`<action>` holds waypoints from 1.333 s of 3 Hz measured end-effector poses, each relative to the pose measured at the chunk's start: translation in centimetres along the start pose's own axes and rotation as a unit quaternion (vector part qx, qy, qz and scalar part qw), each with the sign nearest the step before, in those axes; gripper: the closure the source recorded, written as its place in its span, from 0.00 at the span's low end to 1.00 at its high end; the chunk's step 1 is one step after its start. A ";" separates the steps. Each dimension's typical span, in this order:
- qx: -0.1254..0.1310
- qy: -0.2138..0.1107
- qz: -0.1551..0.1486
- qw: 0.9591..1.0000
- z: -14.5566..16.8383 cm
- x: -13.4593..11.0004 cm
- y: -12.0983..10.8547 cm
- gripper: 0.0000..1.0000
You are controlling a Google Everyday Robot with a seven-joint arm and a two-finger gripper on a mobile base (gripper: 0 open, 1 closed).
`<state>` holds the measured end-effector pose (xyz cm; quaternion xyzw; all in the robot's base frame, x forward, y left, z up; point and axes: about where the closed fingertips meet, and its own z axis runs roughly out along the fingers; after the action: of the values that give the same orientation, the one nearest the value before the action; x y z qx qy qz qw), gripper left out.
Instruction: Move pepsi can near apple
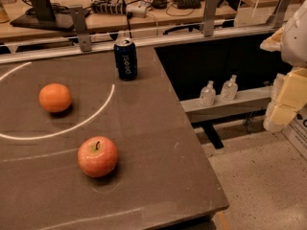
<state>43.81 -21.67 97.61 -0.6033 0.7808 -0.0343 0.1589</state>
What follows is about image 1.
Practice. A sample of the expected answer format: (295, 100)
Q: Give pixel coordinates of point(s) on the left clear sanitizer bottle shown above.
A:
(208, 94)

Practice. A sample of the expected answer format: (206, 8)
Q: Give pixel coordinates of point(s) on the red apple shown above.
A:
(97, 156)

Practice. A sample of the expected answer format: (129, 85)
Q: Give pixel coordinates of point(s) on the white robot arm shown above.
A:
(294, 39)

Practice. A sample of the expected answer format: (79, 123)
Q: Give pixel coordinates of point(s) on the blue pepsi can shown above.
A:
(125, 58)

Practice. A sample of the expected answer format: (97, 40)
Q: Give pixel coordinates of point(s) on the black monitor stand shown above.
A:
(44, 17)

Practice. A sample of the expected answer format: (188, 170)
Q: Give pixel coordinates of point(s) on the left metal bracket post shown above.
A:
(77, 15)

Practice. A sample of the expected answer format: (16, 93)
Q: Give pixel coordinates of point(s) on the metal bracket post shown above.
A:
(276, 19)
(77, 15)
(209, 16)

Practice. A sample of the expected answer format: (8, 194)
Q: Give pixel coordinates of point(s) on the grey side shelf beam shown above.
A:
(245, 101)

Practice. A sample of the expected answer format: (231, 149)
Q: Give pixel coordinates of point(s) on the white power adapter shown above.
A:
(136, 11)

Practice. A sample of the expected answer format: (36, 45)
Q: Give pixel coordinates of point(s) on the black keypad device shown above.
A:
(188, 4)

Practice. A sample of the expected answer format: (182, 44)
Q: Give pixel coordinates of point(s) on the orange fruit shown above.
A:
(55, 97)

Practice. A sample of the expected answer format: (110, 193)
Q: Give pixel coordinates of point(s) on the clear sanitizer bottle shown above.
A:
(229, 89)
(208, 94)

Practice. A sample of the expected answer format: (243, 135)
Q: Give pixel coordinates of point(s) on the right clear sanitizer bottle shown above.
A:
(229, 89)

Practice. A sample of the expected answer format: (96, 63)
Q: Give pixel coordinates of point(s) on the white cardboard box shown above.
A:
(296, 132)

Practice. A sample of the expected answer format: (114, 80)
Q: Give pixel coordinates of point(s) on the right metal bracket post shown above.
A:
(276, 19)

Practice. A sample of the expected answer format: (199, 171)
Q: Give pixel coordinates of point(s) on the grey power strip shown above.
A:
(108, 8)

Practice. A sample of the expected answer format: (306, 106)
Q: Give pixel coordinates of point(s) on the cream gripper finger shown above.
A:
(273, 42)
(288, 97)

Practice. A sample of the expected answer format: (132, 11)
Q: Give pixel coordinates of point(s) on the middle metal bracket post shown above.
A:
(209, 16)

